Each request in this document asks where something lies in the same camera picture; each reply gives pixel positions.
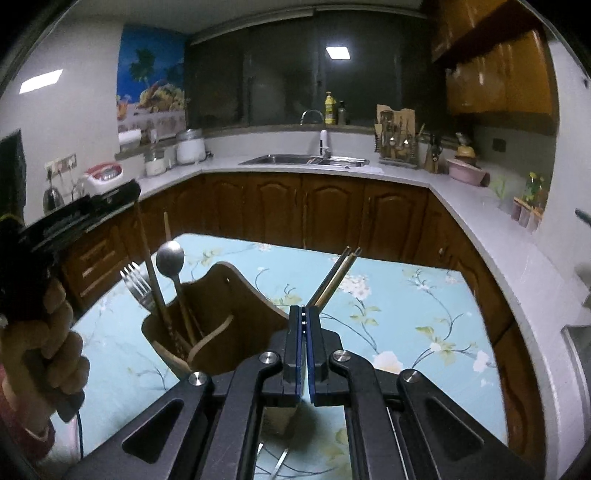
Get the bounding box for wooden knife block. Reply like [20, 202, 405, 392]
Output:
[424, 134, 443, 174]

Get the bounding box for wooden dish rack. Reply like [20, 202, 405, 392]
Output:
[373, 105, 421, 168]

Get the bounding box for black cable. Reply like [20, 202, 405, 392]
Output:
[74, 406, 86, 462]

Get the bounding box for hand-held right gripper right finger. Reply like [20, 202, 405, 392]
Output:
[305, 305, 546, 480]

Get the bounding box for wall socket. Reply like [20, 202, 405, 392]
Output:
[45, 154, 77, 174]

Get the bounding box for dark window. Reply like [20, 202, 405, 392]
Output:
[185, 9, 435, 130]

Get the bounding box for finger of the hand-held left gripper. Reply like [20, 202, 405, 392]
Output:
[88, 178, 142, 220]

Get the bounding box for white and red rice cooker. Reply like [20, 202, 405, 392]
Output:
[83, 161, 125, 197]

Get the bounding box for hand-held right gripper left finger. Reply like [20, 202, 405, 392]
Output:
[60, 305, 306, 480]

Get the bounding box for pink basin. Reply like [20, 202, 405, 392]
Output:
[445, 157, 491, 186]

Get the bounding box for wooden wall cabinets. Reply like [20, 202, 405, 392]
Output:
[429, 0, 559, 134]

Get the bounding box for small white jar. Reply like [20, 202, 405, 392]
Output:
[144, 150, 168, 177]

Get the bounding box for metal spoon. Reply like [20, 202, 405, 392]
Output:
[156, 240, 199, 347]

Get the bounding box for green bottle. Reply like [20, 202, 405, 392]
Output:
[524, 172, 548, 208]

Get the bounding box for white kitchen countertop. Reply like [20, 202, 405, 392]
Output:
[69, 152, 591, 462]

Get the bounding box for metal kettle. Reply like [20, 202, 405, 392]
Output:
[42, 185, 66, 213]

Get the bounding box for yellow bowl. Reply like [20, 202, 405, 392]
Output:
[455, 133, 478, 160]

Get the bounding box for wooden utensil holder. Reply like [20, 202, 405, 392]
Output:
[141, 261, 296, 384]

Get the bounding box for person's left hand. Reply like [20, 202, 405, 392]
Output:
[0, 277, 90, 444]

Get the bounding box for large white jar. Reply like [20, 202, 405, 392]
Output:
[175, 129, 206, 164]

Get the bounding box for person's left forearm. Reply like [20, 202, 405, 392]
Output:
[0, 364, 56, 467]

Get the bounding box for beach wall poster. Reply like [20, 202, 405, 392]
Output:
[116, 25, 188, 134]

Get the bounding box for floral light blue tablecloth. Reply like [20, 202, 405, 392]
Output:
[60, 233, 504, 480]

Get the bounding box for steel sink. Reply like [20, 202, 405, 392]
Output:
[239, 154, 370, 168]

